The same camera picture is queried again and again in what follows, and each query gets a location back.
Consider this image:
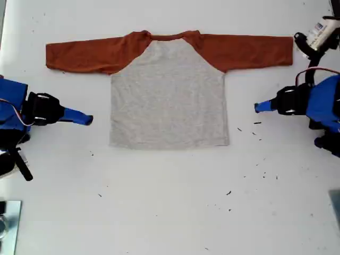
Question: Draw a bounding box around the red white servo wire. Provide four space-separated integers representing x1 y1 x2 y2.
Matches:
0 98 37 128
295 67 340 87

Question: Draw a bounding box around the black silver camera box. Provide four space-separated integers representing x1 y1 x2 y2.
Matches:
0 150 17 179
307 15 340 52

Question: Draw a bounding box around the black camera stalk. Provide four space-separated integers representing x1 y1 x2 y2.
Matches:
293 31 330 87
9 146 35 182

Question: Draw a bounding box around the grey t-shirt with rust sleeves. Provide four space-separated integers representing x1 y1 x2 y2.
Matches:
45 29 294 150

